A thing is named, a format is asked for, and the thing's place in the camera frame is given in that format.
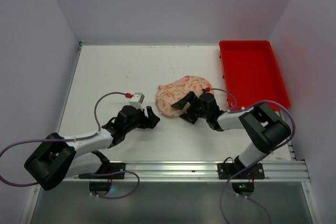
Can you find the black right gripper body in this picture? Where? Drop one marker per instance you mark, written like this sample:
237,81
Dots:
195,107

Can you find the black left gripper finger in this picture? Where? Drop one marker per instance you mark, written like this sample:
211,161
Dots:
151,116
148,124

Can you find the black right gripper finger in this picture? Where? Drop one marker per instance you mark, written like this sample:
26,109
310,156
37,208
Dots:
180,105
191,115

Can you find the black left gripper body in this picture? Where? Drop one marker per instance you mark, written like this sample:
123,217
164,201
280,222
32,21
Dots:
143,119

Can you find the floral pink laundry bag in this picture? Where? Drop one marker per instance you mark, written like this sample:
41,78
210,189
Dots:
171,93

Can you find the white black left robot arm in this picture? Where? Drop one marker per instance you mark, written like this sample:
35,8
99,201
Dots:
56,159

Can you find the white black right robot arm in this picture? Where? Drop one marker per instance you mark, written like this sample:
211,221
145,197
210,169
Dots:
265,128

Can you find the red plastic tray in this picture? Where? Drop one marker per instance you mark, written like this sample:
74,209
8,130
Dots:
251,73

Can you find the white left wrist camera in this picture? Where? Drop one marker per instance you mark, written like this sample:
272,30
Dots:
136,99

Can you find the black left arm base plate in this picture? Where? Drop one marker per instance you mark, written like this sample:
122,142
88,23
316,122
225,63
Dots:
106,169

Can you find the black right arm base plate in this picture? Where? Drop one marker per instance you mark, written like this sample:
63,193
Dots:
228,170

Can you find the aluminium mounting rail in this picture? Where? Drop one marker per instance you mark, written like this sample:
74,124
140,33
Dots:
275,171

